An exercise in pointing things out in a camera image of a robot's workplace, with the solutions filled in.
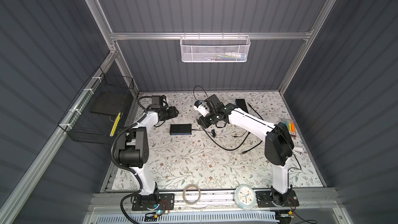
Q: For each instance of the floral table mat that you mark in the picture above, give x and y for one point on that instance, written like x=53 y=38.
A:
x=176 y=161

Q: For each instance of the small white cylinder object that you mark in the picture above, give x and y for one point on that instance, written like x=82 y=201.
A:
x=298 y=149

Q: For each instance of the white round clock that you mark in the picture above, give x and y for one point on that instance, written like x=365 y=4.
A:
x=245 y=197

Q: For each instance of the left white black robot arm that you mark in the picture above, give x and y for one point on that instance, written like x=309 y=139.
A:
x=130 y=148

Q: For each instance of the black flat box in basket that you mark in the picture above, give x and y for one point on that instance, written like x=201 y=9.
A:
x=108 y=104

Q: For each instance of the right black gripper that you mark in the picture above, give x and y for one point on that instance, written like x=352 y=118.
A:
x=203 y=122

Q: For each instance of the yellow black striped item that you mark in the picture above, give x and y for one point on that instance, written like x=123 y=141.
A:
x=115 y=125

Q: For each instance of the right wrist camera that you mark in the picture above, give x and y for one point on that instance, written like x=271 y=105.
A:
x=202 y=107

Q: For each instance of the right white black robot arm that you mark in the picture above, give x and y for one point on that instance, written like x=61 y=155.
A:
x=278 y=144

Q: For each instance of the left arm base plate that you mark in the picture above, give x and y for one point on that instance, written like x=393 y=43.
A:
x=162 y=201

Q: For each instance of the black wire basket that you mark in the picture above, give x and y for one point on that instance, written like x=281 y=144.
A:
x=83 y=126

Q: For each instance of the clear tape roll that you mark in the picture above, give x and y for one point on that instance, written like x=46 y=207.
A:
x=191 y=195

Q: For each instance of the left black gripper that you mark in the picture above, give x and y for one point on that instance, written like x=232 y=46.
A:
x=172 y=113

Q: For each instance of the highlighter marker pack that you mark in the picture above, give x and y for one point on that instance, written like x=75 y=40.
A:
x=291 y=127

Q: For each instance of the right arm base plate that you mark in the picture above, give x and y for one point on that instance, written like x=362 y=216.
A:
x=272 y=198

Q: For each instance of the white wire mesh basket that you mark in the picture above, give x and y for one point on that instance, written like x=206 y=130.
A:
x=214 y=49

